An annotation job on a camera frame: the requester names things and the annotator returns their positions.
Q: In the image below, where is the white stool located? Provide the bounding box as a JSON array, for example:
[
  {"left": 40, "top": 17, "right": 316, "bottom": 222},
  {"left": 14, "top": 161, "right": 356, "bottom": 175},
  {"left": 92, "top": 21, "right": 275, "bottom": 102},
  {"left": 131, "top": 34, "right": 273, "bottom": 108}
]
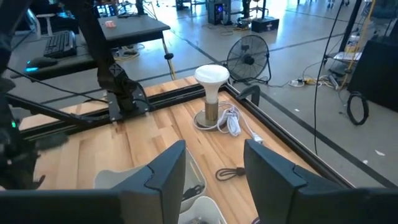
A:
[{"left": 35, "top": 12, "right": 57, "bottom": 37}]

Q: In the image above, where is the black computer mouse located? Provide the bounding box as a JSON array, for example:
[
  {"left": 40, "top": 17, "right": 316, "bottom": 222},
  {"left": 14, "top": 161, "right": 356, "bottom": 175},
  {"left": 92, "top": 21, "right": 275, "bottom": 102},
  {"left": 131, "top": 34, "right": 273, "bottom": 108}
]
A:
[{"left": 24, "top": 57, "right": 59, "bottom": 73}]

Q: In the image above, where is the long black floor cable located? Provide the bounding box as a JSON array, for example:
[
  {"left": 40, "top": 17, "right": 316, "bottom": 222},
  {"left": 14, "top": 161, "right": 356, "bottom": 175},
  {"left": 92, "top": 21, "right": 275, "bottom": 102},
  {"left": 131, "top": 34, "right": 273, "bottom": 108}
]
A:
[{"left": 313, "top": 0, "right": 345, "bottom": 156}]

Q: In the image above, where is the black desk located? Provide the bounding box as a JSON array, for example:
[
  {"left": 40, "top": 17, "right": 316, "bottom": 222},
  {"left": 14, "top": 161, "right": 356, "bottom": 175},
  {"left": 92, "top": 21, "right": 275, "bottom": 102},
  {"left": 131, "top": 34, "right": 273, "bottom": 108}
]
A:
[{"left": 9, "top": 14, "right": 172, "bottom": 82}]

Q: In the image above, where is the black equipment case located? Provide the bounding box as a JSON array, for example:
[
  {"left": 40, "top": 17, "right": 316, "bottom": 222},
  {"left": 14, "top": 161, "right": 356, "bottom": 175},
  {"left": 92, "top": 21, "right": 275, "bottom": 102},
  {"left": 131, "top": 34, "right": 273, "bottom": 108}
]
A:
[{"left": 250, "top": 16, "right": 280, "bottom": 34}]

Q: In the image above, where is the black stand pole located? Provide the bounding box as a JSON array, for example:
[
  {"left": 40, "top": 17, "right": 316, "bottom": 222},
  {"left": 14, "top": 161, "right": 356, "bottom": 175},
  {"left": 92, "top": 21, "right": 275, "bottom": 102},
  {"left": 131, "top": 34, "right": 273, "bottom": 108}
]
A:
[{"left": 338, "top": 0, "right": 364, "bottom": 53}]

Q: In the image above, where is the white lamp cord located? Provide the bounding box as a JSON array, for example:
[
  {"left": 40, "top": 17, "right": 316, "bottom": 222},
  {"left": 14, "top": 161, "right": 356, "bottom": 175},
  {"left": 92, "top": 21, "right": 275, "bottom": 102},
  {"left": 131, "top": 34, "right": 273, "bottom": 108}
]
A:
[{"left": 192, "top": 101, "right": 264, "bottom": 146}]

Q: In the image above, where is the black floor fan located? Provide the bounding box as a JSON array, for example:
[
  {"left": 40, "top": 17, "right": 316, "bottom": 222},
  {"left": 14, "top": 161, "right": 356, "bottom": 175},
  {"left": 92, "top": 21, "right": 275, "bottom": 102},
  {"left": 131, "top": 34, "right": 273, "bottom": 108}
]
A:
[{"left": 226, "top": 34, "right": 272, "bottom": 85}]

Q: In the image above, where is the black table clamp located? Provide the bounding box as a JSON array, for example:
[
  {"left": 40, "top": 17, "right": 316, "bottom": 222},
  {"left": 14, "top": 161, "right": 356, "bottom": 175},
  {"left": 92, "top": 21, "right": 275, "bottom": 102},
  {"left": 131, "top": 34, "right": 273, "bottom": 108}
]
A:
[{"left": 238, "top": 84, "right": 261, "bottom": 107}]

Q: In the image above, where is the black computer tower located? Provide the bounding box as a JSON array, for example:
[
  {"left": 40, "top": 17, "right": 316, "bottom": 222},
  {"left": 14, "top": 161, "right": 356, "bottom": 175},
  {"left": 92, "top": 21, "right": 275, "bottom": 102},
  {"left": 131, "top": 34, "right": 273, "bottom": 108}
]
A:
[{"left": 206, "top": 0, "right": 233, "bottom": 26}]

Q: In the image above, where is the black cabinet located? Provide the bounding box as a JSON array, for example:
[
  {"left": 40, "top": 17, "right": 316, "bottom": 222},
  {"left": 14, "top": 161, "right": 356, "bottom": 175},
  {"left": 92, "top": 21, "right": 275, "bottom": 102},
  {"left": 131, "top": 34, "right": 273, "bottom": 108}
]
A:
[{"left": 347, "top": 34, "right": 398, "bottom": 113}]

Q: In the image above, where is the black coiled floor cable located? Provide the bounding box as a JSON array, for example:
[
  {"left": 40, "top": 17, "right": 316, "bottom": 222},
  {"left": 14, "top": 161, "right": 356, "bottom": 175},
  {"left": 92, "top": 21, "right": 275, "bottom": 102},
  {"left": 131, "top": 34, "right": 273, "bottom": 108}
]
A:
[{"left": 346, "top": 90, "right": 370, "bottom": 126}]

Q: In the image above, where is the black keyboard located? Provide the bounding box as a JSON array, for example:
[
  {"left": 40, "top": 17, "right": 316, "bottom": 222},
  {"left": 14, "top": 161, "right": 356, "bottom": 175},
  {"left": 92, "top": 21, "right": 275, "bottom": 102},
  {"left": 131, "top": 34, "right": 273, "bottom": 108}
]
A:
[{"left": 42, "top": 30, "right": 78, "bottom": 59}]

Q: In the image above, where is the white plastic bin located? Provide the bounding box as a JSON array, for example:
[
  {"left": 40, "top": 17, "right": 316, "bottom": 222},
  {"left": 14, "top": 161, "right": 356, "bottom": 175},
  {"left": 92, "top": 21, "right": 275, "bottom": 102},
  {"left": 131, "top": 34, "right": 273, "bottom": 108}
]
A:
[
  {"left": 93, "top": 148, "right": 208, "bottom": 215},
  {"left": 178, "top": 195, "right": 228, "bottom": 224}
]

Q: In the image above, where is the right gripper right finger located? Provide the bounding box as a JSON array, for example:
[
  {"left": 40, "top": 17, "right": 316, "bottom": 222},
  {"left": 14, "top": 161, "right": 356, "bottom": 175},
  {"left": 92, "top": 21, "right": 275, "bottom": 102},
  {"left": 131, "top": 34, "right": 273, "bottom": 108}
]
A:
[{"left": 244, "top": 139, "right": 398, "bottom": 224}]

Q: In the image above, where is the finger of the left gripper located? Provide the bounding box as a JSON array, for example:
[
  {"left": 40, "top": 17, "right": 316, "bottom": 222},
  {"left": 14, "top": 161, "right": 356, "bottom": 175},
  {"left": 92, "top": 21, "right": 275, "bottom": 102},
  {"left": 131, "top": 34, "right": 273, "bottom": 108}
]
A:
[{"left": 34, "top": 133, "right": 70, "bottom": 151}]

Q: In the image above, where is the clear cup with white lid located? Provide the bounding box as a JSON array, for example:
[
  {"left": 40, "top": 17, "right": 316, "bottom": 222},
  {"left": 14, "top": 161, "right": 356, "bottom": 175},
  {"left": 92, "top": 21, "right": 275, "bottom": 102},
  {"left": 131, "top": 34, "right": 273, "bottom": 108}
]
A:
[{"left": 193, "top": 64, "right": 231, "bottom": 128}]

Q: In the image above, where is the black aluminium table frame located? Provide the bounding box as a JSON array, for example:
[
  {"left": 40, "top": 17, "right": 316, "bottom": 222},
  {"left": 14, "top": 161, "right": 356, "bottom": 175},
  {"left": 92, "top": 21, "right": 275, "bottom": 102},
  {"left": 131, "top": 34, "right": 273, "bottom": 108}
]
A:
[{"left": 4, "top": 81, "right": 398, "bottom": 191}]

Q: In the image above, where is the yellow hanging cord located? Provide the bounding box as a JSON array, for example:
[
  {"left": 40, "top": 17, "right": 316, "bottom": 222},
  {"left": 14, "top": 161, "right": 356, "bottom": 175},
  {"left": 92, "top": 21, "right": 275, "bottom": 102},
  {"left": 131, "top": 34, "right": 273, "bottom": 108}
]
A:
[{"left": 340, "top": 0, "right": 377, "bottom": 91}]

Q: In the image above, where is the white power strip with cords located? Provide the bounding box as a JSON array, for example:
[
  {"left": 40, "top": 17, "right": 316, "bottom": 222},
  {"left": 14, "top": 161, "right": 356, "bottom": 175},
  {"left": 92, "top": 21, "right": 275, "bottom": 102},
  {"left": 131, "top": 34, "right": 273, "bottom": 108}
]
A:
[{"left": 287, "top": 73, "right": 341, "bottom": 91}]

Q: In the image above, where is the yellow rod with black knob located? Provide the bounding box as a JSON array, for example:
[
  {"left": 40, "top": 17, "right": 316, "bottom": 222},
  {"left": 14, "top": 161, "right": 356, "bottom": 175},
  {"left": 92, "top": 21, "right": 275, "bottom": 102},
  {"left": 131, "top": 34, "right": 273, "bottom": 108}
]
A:
[{"left": 160, "top": 37, "right": 177, "bottom": 81}]

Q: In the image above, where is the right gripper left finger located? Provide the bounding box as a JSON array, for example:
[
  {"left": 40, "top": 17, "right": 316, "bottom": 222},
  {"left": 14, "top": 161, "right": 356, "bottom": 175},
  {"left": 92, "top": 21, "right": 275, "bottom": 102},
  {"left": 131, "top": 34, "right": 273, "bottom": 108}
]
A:
[{"left": 0, "top": 139, "right": 187, "bottom": 224}]

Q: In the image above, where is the thin black cable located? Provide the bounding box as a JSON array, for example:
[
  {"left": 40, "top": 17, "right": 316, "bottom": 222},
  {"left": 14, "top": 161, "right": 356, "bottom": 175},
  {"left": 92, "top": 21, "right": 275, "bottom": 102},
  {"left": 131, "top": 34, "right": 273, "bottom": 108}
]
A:
[{"left": 6, "top": 66, "right": 109, "bottom": 104}]

